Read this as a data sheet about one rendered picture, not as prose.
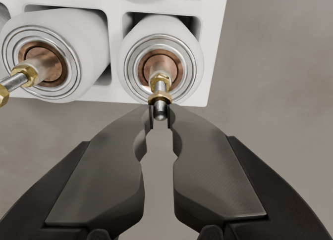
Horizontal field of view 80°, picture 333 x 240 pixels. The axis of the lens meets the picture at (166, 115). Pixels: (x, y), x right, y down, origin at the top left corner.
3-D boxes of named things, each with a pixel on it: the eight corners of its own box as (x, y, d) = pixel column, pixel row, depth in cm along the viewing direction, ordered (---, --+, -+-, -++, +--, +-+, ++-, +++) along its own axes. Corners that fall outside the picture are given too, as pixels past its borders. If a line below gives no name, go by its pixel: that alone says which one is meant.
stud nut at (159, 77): (146, 86, 18) (145, 90, 18) (153, 70, 18) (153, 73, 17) (165, 94, 19) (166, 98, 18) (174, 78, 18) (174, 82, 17)
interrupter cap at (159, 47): (128, 25, 19) (126, 26, 18) (204, 40, 20) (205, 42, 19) (121, 96, 23) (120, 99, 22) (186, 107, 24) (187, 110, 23)
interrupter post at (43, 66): (62, 69, 21) (46, 80, 18) (44, 78, 21) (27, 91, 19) (46, 48, 20) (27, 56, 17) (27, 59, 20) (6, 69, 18)
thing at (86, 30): (132, 48, 37) (110, 84, 22) (89, 70, 39) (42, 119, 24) (101, -6, 33) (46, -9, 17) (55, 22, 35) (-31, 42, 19)
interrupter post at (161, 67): (150, 57, 21) (148, 67, 18) (173, 61, 21) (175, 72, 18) (147, 79, 22) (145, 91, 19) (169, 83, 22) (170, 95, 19)
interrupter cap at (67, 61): (97, 79, 22) (95, 82, 21) (43, 107, 23) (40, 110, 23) (47, 9, 18) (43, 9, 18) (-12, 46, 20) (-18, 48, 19)
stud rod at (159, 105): (153, 79, 20) (150, 119, 13) (157, 70, 19) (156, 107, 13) (162, 83, 20) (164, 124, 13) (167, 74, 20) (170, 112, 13)
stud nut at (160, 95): (143, 105, 15) (142, 111, 14) (152, 86, 14) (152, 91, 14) (167, 115, 16) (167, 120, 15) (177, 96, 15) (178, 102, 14)
